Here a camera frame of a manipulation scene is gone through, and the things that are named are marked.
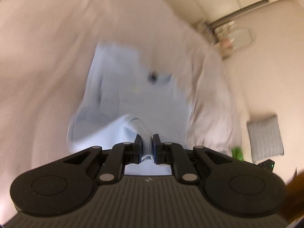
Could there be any light blue sweatshirt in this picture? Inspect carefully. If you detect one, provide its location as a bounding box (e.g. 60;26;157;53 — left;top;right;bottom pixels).
67;44;193;176

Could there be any person's hand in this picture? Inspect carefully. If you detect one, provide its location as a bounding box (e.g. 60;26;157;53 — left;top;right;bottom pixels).
280;170;304;222

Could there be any grey checked cushion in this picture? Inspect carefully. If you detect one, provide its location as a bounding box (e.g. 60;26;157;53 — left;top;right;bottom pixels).
247;115;284;163

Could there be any green knitted sweater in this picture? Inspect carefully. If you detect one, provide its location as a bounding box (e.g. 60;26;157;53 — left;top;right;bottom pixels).
231;147;244;161

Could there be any pink cup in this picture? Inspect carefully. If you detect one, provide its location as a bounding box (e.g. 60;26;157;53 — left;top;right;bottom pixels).
220;39;232;49

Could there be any white bedside shelf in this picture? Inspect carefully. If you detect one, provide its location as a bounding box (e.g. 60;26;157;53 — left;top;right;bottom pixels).
195;20;237;59

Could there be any round mirror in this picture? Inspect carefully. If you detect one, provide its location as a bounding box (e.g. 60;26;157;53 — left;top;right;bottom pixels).
226;27;256;50

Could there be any white bed sheet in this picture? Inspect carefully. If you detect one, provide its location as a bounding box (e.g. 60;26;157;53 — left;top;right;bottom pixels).
1;0;241;223

